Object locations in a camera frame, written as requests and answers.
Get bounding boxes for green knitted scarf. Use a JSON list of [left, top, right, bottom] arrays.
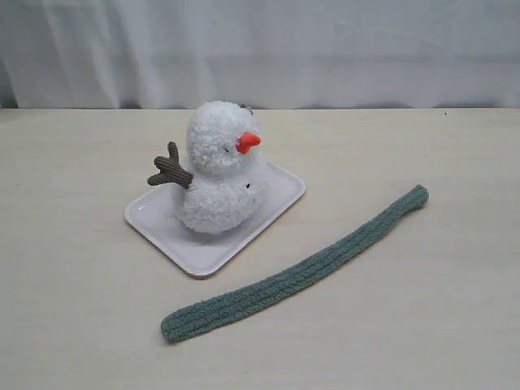
[[160, 184, 430, 343]]

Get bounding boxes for white plush snowman toy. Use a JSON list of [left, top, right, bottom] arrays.
[[147, 100, 268, 235]]

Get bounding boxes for white backdrop curtain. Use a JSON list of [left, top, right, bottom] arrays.
[[1, 1, 519, 109]]

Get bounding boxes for white rectangular plastic tray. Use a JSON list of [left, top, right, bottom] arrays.
[[123, 162, 306, 279]]

